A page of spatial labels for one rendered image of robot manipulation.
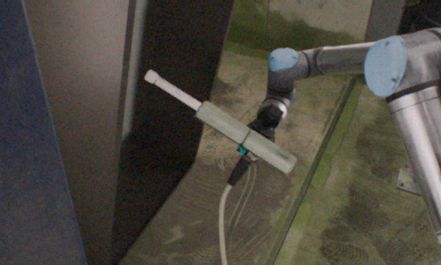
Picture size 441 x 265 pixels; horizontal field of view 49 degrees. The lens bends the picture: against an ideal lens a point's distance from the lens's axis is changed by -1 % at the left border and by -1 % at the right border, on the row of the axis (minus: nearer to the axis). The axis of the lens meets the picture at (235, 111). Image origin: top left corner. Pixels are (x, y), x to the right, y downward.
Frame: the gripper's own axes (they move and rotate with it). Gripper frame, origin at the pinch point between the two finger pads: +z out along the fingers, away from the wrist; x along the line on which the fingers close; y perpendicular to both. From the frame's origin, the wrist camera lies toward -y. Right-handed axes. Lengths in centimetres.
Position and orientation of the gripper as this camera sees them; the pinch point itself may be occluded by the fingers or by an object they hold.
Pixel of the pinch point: (249, 151)
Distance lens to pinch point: 136.3
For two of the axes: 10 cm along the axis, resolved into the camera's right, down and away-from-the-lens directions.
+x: -8.4, -5.5, 0.2
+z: -3.6, 5.2, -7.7
